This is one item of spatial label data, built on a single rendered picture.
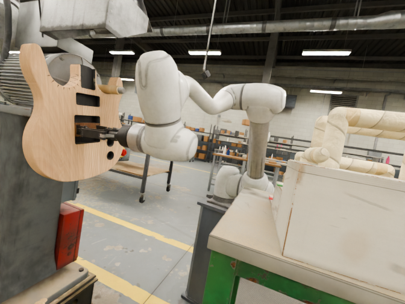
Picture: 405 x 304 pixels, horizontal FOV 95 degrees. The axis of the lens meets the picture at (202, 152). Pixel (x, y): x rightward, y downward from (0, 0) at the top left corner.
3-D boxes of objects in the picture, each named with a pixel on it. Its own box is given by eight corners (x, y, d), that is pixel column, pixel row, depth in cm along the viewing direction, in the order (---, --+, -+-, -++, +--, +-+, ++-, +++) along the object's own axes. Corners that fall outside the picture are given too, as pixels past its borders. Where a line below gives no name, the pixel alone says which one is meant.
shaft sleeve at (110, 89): (90, 85, 79) (88, 92, 79) (83, 82, 76) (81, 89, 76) (123, 87, 73) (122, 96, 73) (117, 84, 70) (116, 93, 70)
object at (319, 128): (308, 163, 40) (317, 120, 40) (305, 162, 43) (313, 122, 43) (325, 166, 40) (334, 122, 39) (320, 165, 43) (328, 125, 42)
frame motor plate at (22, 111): (-21, 107, 82) (-19, 99, 82) (41, 117, 105) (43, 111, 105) (30, 117, 70) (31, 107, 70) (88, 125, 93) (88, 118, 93)
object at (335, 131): (320, 166, 33) (332, 113, 32) (315, 164, 36) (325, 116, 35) (342, 170, 32) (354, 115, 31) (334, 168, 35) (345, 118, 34)
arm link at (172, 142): (161, 146, 65) (155, 110, 58) (202, 154, 60) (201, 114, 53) (142, 163, 57) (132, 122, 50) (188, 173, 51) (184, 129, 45)
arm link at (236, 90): (213, 86, 91) (240, 87, 85) (226, 79, 105) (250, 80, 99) (214, 112, 98) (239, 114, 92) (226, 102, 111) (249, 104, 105)
